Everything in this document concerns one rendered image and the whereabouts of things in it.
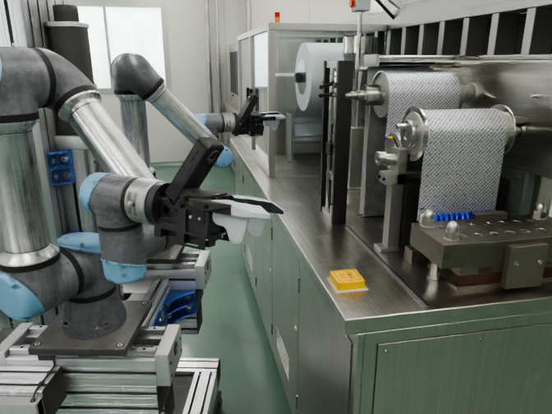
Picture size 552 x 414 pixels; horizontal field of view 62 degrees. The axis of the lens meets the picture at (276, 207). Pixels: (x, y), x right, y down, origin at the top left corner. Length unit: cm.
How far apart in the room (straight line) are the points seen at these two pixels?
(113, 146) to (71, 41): 41
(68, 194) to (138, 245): 54
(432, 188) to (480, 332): 38
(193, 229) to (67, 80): 46
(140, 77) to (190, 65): 513
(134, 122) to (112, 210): 89
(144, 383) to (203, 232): 62
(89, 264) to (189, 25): 573
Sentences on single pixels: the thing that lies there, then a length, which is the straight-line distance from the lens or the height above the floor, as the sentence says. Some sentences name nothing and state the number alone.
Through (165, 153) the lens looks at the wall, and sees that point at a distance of 677.
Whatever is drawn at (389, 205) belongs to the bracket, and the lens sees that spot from 136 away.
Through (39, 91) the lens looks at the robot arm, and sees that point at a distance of 99.
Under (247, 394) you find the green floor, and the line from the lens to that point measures 224.
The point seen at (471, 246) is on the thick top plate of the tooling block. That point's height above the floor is 102.
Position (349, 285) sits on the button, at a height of 91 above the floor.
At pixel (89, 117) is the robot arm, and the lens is 100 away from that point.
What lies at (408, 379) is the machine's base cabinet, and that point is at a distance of 120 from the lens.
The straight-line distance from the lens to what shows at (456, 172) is 133.
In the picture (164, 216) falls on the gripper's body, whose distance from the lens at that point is 75.
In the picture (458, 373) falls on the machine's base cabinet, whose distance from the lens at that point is 126.
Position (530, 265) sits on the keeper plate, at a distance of 127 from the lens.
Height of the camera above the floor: 144
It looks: 18 degrees down
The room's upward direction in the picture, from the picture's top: straight up
